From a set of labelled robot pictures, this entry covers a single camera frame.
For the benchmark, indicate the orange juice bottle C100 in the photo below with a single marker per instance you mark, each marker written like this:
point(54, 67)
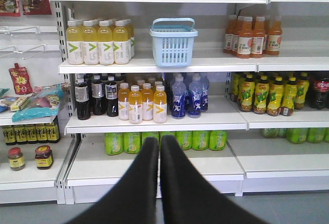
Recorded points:
point(274, 37)
point(258, 37)
point(245, 39)

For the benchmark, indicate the white supermarket shelf unit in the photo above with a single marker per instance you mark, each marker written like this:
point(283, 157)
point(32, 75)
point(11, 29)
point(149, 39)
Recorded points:
point(82, 172)

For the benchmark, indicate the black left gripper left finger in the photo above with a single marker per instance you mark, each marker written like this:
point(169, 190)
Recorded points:
point(133, 198)

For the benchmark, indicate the pale yellow drink bottle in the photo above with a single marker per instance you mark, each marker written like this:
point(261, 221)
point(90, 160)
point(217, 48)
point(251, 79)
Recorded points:
point(121, 43)
point(105, 43)
point(74, 43)
point(89, 44)

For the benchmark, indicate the red snack pouch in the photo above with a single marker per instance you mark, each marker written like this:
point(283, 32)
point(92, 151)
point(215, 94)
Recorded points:
point(20, 79)

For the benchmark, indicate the light blue plastic basket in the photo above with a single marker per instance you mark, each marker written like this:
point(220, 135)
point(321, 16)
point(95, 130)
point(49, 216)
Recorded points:
point(172, 41)

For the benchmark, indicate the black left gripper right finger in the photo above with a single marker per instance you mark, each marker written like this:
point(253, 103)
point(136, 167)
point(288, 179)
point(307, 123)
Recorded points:
point(187, 197)

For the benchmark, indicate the dark cola bottle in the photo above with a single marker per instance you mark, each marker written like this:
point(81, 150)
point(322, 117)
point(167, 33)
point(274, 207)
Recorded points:
point(318, 94)

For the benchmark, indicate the green drink bottle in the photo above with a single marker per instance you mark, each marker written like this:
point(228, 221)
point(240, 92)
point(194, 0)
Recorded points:
point(131, 142)
point(113, 143)
point(217, 140)
point(200, 140)

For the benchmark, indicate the sauce jar yellow label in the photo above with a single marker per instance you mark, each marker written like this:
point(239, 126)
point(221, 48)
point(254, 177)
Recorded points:
point(16, 159)

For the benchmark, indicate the blue sports drink bottle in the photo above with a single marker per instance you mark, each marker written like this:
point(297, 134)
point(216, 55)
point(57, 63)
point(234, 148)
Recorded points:
point(195, 90)
point(178, 98)

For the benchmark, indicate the orange vitamin drink bottle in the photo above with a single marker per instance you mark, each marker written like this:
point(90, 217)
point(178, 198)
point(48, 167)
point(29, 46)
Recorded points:
point(135, 105)
point(147, 102)
point(123, 101)
point(160, 105)

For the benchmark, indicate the yellow lemon tea bottle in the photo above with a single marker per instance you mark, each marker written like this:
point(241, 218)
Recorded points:
point(247, 93)
point(261, 93)
point(289, 94)
point(275, 97)

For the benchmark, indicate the teal snack bag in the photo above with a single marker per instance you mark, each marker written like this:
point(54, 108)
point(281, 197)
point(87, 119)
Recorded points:
point(46, 101)

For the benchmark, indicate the dark tea bottle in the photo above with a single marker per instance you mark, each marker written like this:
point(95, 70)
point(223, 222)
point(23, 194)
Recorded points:
point(82, 99)
point(111, 93)
point(98, 95)

